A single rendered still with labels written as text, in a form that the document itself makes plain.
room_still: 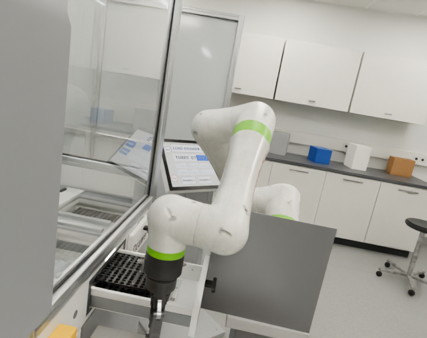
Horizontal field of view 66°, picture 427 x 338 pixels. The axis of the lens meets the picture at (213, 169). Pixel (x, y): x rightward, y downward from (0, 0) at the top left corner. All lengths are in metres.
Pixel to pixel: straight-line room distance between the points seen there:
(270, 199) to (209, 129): 0.40
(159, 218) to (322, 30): 4.13
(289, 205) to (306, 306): 0.35
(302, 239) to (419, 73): 3.67
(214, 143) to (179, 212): 0.42
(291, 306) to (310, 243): 0.23
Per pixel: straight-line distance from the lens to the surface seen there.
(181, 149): 1.89
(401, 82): 4.50
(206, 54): 2.54
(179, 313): 1.01
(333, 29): 4.69
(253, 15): 4.60
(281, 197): 1.28
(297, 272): 1.16
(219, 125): 1.05
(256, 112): 1.00
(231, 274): 1.16
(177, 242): 0.76
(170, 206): 0.74
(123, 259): 1.18
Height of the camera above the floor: 1.48
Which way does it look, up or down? 12 degrees down
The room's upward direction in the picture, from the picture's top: 10 degrees clockwise
